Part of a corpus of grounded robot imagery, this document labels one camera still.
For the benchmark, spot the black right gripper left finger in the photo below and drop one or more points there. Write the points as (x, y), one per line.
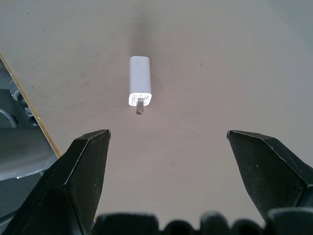
(66, 186)

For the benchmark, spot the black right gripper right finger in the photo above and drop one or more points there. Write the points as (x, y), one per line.
(269, 171)

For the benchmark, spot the white USB wall charger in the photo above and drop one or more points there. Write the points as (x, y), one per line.
(140, 78)

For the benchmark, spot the silver robot body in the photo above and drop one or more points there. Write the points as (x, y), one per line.
(17, 137)

